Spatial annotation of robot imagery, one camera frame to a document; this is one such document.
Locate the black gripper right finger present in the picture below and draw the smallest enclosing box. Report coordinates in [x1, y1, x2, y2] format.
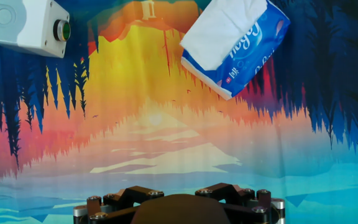
[195, 182, 286, 224]

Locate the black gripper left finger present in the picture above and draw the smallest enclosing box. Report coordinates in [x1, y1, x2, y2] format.
[73, 185, 164, 224]

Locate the colourful landscape print cloth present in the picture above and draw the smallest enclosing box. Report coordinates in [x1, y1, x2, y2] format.
[0, 0, 358, 224]

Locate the blue tissue pack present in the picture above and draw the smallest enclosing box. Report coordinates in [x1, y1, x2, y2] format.
[180, 0, 291, 101]

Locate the grey box with green button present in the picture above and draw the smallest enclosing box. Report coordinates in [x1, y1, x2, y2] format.
[0, 0, 71, 59]

